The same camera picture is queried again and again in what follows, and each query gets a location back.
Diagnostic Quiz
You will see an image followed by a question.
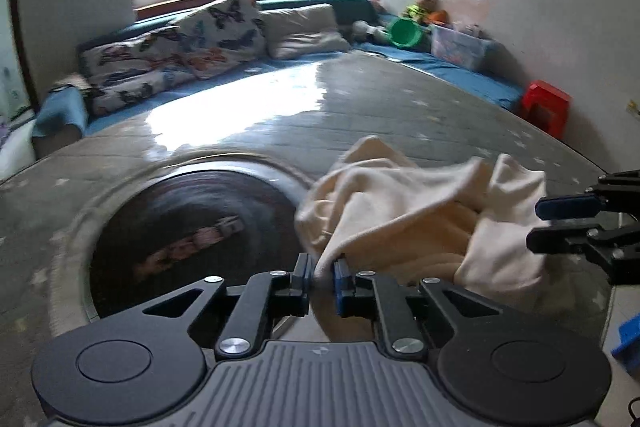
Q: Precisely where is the cream long-sleeve sweater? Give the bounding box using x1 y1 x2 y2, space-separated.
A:
295 135 576 315

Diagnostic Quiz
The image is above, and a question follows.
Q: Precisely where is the blue plastic object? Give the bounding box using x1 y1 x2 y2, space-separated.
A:
611 314 640 373

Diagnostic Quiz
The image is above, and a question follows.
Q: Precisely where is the round black induction cooktop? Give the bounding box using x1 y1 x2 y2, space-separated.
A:
89 170 303 317

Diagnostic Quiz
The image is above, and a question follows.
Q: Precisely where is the red plastic stool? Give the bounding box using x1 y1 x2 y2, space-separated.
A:
518 80 572 140

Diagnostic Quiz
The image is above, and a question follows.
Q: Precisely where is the clear plastic storage box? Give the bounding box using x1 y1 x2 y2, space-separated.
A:
431 25 495 72

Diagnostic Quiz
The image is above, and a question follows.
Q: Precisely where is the square butterfly print cushion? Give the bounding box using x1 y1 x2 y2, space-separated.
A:
171 0 266 79

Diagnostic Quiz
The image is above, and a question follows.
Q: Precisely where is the beige plain cushion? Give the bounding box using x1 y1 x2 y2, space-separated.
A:
260 3 350 60

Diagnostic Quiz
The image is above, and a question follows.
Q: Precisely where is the green plastic basin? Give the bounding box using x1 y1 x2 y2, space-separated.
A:
387 17 423 49

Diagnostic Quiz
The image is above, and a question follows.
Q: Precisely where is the teddy bear toy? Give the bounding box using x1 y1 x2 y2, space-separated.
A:
401 0 449 26

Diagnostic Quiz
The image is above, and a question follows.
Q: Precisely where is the long butterfly print pillow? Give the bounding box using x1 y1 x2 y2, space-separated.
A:
80 26 195 117

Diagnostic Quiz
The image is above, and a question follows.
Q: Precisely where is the teal bench sofa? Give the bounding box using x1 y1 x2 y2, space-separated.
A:
65 0 524 135

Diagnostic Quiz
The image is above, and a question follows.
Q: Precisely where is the blue folded blanket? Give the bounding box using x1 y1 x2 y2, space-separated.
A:
32 86 89 141

